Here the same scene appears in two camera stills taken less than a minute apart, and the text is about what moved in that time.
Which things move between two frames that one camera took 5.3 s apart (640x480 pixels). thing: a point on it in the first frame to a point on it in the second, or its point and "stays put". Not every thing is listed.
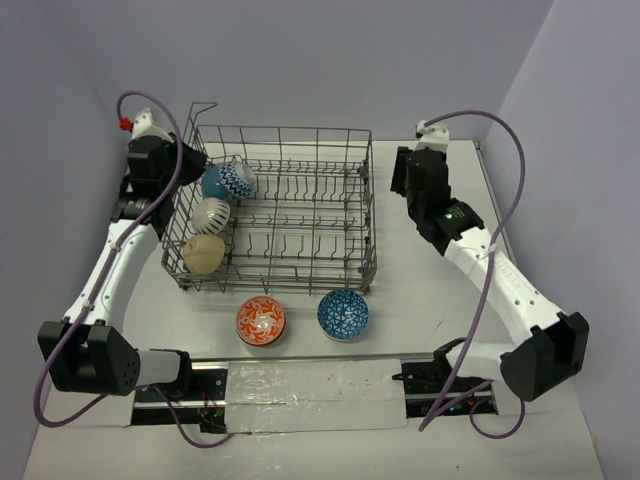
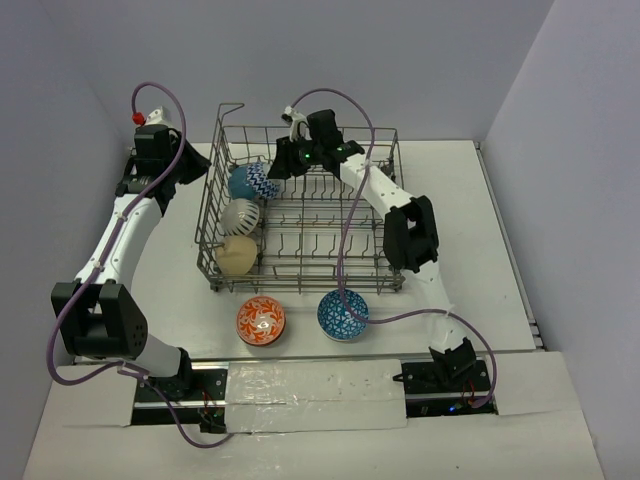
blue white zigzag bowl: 237,179 to 258,181
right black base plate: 424,380 stays put
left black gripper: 187,161 stays put
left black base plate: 206,406 stays put
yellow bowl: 203,253 to 236,255
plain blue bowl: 211,184 to 238,186
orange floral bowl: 260,320 stays put
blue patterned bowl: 342,315 stays put
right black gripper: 398,184 to 285,163
